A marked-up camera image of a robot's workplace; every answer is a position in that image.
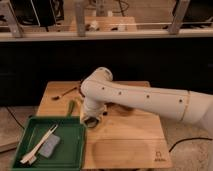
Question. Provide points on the dark metal cup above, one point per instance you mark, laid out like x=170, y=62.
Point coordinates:
x=91, y=122

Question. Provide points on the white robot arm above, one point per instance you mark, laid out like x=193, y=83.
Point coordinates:
x=180, y=105

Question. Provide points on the green plastic tray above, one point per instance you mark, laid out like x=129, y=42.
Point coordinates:
x=62, y=151

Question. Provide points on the green vegetable piece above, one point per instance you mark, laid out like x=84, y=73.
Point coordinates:
x=70, y=108

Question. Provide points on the grey blue sponge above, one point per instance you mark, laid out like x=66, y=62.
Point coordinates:
x=49, y=145

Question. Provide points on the metal frame rail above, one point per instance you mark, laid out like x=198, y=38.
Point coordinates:
x=52, y=20

